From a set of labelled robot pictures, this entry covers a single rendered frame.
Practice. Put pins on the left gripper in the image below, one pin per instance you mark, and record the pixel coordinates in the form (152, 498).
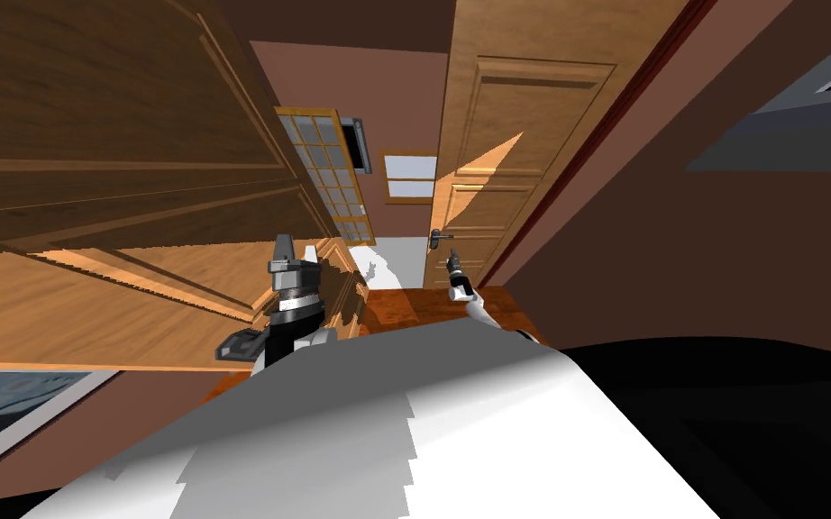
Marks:
(295, 274)

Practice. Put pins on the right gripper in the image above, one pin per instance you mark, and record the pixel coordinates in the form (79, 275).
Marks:
(455, 270)

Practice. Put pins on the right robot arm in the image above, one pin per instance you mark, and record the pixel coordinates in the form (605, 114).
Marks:
(718, 411)

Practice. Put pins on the glass-paned wooden door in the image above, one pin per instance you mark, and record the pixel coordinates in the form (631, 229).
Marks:
(329, 173)

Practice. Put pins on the small wooden-framed window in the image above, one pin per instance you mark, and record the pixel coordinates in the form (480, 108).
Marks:
(410, 177)

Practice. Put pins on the light wooden panel door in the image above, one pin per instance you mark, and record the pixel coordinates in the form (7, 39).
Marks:
(531, 122)

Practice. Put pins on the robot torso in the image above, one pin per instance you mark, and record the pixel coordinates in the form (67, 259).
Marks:
(358, 432)

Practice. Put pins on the large brown wooden door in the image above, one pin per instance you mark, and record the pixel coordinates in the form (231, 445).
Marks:
(98, 180)

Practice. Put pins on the white-framed window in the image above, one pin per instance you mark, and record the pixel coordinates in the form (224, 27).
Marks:
(4, 411)

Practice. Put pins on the grey-framed window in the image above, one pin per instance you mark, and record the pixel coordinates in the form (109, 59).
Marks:
(798, 122)

